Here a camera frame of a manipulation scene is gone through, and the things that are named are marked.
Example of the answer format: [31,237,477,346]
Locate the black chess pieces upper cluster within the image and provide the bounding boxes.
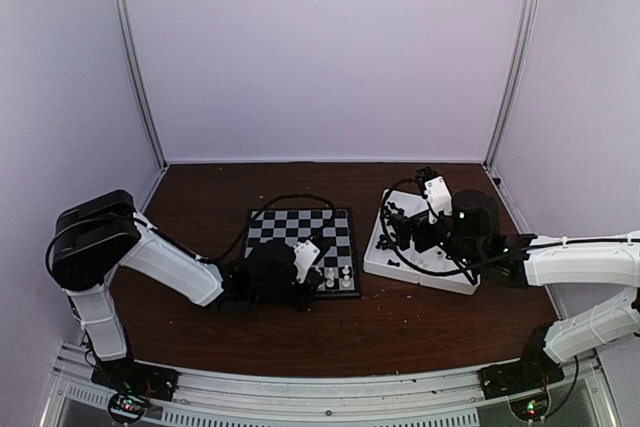
[381,201,405,219]

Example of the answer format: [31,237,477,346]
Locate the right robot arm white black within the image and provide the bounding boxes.
[380,211,639,389]

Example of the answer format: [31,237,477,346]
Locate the aluminium frame post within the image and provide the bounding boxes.
[483,0,539,171]
[114,0,168,171]

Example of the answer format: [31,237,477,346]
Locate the aluminium front rail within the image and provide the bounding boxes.
[39,341,616,427]

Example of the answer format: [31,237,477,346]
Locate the white plastic tray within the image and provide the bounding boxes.
[362,190,480,295]

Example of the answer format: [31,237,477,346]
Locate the right aluminium frame post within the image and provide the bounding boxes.
[483,0,539,171]

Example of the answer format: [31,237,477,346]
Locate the black chess pieces lower cluster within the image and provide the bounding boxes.
[375,233,396,251]

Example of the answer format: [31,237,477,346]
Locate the right black cable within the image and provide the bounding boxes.
[378,176,531,278]

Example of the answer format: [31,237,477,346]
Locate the black cable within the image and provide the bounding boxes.
[378,176,531,278]
[194,194,336,266]

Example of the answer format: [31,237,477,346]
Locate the black chess pieces cluster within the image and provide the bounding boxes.
[375,233,396,251]
[381,201,405,219]

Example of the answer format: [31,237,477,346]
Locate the left aluminium frame post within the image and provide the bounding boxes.
[114,0,168,171]

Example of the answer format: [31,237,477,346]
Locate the black white chessboard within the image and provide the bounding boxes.
[243,207,361,299]

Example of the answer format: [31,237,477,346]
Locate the right controller board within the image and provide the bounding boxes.
[509,395,550,422]

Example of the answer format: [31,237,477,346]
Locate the controller board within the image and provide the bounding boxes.
[107,393,148,424]
[509,395,550,422]

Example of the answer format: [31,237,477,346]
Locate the left controller board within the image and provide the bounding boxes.
[107,393,148,424]

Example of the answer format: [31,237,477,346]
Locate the left black cable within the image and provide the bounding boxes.
[194,194,336,266]

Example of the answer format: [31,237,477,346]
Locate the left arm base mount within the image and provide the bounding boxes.
[91,352,179,401]

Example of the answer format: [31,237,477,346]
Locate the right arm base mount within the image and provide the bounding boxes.
[478,323,565,399]

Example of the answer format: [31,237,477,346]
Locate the white chess pieces pile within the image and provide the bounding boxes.
[415,258,434,270]

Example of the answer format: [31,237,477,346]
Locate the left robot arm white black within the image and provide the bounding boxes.
[45,189,329,391]

